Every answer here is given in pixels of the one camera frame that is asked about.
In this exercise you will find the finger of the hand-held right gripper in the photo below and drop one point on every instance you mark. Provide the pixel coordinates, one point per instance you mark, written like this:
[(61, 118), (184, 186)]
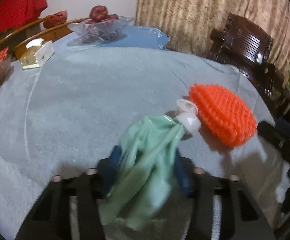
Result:
[(280, 142)]

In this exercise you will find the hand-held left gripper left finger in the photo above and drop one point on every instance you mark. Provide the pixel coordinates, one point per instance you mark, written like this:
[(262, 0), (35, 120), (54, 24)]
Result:
[(115, 161)]

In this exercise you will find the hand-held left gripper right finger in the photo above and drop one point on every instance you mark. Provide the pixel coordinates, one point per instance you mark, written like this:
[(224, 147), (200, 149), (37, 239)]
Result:
[(185, 180)]

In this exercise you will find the white crumpled wrapper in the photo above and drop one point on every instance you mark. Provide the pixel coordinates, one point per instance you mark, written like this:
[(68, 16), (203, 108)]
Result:
[(188, 122)]

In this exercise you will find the translucent white table cover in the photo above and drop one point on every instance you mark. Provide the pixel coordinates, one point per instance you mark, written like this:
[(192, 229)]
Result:
[(85, 105)]

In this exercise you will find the dark wooden chair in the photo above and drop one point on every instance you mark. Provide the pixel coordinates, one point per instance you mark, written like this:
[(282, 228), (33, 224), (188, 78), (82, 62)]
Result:
[(247, 45)]

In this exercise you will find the blue tablecloth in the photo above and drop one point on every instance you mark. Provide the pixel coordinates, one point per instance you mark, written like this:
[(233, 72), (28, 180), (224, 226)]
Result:
[(140, 38)]

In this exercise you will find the clear glass fruit bowl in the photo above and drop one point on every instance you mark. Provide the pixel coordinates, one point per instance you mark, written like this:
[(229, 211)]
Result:
[(102, 31)]

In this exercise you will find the gold and white tissue box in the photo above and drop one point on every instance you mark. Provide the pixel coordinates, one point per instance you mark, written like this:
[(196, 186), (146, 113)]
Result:
[(38, 53)]

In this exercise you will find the wooden cabinet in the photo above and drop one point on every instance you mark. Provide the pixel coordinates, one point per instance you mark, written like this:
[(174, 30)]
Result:
[(57, 31)]

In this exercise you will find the red-brown carved bowl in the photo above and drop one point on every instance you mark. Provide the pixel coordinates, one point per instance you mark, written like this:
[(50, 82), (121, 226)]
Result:
[(56, 19)]

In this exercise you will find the beige patterned curtain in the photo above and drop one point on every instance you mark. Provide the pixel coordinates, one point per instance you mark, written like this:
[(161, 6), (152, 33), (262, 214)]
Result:
[(197, 10)]

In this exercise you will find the red cloth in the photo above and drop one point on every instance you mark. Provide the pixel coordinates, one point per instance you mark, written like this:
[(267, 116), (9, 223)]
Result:
[(14, 5)]

